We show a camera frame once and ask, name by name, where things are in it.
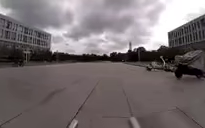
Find parked bicycles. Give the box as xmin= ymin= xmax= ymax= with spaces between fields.
xmin=145 ymin=55 xmax=177 ymax=73

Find row of dark trees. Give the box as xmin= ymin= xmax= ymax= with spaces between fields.
xmin=0 ymin=45 xmax=205 ymax=64

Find grey concrete slab plaza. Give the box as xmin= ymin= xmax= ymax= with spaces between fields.
xmin=0 ymin=60 xmax=205 ymax=128

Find pale office building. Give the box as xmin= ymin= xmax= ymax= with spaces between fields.
xmin=167 ymin=9 xmax=205 ymax=50

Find pale long gridded building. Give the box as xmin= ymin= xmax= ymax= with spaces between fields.
xmin=0 ymin=9 xmax=53 ymax=53

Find distant slim tower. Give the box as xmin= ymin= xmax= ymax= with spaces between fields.
xmin=128 ymin=41 xmax=133 ymax=52

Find small pale shelter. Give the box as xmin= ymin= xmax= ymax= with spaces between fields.
xmin=21 ymin=50 xmax=32 ymax=64

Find robot's own part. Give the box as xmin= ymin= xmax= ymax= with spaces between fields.
xmin=128 ymin=116 xmax=141 ymax=128
xmin=68 ymin=118 xmax=80 ymax=128

